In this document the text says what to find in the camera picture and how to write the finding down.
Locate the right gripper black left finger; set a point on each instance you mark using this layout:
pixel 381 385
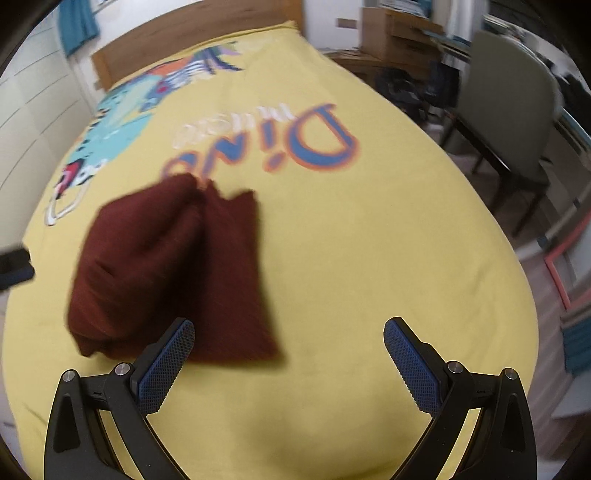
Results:
pixel 77 445

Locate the white wardrobe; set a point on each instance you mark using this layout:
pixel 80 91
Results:
pixel 42 111

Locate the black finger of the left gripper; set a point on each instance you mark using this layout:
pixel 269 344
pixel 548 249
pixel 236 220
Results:
pixel 15 268

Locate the black bag on floor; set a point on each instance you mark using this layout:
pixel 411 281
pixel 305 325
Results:
pixel 420 100

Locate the teal curtain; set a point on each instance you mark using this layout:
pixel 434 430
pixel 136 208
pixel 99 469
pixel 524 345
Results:
pixel 76 25

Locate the brown cardboard box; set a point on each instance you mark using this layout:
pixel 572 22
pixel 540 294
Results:
pixel 398 37

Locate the wooden headboard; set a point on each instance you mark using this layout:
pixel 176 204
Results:
pixel 185 27

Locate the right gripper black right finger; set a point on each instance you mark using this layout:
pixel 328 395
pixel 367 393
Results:
pixel 502 444

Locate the yellow dinosaur print bedspread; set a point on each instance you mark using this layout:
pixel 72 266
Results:
pixel 362 217

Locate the dark red knit sweater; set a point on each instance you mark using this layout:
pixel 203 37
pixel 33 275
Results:
pixel 173 250

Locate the grey upholstered chair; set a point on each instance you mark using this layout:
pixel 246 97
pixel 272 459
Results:
pixel 506 111

